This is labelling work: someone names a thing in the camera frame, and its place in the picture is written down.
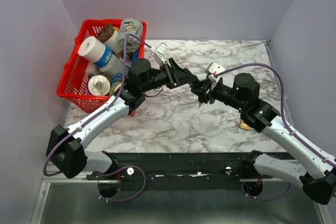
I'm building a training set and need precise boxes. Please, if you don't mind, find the white blue labelled bottle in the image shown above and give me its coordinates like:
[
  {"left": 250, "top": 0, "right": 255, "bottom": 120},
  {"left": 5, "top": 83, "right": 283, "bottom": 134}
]
[{"left": 94, "top": 47, "right": 129, "bottom": 79}]

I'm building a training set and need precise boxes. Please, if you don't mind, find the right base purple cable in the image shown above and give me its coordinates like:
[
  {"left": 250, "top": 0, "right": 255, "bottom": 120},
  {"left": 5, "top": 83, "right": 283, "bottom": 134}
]
[{"left": 240, "top": 179, "right": 293, "bottom": 201}]

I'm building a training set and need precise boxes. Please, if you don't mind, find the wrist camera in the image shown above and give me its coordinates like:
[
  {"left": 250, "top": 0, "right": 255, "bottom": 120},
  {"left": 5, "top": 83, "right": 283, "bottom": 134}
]
[
  {"left": 151, "top": 42, "right": 168, "bottom": 66},
  {"left": 205, "top": 61, "right": 225, "bottom": 90}
]

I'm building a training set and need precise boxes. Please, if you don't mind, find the white toilet paper roll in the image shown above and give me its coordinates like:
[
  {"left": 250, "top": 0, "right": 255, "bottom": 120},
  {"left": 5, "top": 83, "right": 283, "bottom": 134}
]
[{"left": 78, "top": 36, "right": 106, "bottom": 63}]

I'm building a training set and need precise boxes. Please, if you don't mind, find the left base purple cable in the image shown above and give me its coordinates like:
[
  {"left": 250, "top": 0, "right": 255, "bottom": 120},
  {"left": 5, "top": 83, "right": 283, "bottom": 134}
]
[{"left": 94, "top": 165, "right": 147, "bottom": 203}]

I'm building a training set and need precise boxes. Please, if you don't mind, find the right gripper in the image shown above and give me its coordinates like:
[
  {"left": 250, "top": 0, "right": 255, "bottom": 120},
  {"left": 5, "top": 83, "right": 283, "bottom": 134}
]
[{"left": 191, "top": 77, "right": 245, "bottom": 111}]

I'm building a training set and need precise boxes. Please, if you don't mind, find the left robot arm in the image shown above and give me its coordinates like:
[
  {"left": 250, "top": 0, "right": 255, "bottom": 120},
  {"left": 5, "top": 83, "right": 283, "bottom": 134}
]
[{"left": 46, "top": 58, "right": 198, "bottom": 179}]

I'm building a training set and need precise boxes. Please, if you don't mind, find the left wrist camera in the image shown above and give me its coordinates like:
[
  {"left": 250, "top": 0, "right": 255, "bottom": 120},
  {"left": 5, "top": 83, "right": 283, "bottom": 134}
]
[{"left": 151, "top": 42, "right": 168, "bottom": 66}]

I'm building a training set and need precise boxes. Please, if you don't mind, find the metal table frame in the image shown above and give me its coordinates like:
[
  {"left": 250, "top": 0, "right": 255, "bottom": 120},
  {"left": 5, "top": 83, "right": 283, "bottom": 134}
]
[{"left": 31, "top": 172, "right": 332, "bottom": 223}]

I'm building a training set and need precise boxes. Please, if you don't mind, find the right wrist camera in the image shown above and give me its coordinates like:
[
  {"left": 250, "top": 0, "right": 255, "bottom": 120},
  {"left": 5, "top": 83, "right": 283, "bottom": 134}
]
[{"left": 205, "top": 61, "right": 225, "bottom": 90}]

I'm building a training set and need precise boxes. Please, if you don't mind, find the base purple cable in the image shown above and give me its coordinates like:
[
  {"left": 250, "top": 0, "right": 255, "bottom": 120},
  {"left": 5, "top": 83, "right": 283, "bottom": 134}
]
[
  {"left": 94, "top": 165, "right": 147, "bottom": 203},
  {"left": 240, "top": 179, "right": 293, "bottom": 201}
]

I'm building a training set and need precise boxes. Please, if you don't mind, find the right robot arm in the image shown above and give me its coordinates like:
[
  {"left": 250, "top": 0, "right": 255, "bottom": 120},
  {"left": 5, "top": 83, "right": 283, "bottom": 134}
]
[{"left": 190, "top": 73, "right": 335, "bottom": 205}]

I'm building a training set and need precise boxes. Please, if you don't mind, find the silver foil wrapped roll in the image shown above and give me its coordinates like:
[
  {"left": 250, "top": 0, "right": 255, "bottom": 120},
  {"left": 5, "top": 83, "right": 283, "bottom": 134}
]
[{"left": 88, "top": 75, "right": 110, "bottom": 96}]

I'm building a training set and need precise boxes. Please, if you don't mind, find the brass padlock with keys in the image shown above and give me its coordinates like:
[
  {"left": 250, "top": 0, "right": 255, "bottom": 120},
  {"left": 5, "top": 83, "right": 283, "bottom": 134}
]
[{"left": 236, "top": 119, "right": 251, "bottom": 131}]

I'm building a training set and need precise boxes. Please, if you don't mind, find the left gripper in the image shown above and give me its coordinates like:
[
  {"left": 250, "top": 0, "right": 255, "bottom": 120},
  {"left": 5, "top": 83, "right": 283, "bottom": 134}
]
[{"left": 141, "top": 58, "right": 198, "bottom": 93}]

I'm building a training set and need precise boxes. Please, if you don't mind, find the black mounting rail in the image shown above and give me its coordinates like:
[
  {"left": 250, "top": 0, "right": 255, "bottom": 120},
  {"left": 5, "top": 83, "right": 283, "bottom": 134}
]
[{"left": 86, "top": 153, "right": 266, "bottom": 191}]

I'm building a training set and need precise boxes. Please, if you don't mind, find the brown chocolate wrapped item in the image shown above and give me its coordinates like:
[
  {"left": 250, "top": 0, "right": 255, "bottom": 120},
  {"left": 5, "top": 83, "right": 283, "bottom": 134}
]
[{"left": 96, "top": 23, "right": 115, "bottom": 43}]

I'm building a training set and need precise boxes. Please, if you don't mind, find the red plastic basket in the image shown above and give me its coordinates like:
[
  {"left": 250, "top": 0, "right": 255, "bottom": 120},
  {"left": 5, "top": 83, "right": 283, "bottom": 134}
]
[{"left": 56, "top": 18, "right": 148, "bottom": 116}]

